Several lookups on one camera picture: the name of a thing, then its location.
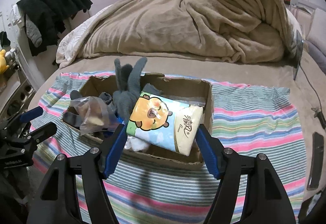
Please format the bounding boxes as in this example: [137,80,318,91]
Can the black charging cable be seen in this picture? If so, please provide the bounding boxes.
[299,63,326,130]

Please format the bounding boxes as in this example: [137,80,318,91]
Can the white sock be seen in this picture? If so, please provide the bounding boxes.
[124,136,150,152]

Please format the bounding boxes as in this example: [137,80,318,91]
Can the open cardboard box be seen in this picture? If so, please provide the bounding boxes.
[66,73,213,170]

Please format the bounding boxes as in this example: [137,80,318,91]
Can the grey knitted sock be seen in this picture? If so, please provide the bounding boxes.
[113,57,148,124]

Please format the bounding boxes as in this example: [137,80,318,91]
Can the bag of cotton swabs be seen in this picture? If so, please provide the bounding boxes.
[70,96,120,135]

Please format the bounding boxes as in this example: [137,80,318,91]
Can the cartoon bear tissue pack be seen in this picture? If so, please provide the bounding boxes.
[127,92,203,156]

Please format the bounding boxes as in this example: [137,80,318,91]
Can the yellow plush toy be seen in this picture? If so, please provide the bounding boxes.
[0,49,9,74]

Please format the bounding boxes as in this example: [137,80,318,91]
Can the black phone on bed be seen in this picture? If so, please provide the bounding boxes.
[307,132,324,190]

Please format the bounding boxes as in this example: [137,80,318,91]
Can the beige plush blanket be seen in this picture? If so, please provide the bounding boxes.
[56,0,297,69]

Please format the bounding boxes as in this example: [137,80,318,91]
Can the black hanging clothes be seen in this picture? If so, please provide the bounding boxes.
[17,0,93,57]

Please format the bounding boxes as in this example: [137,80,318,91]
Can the striped colourful towel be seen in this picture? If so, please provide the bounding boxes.
[31,72,307,223]

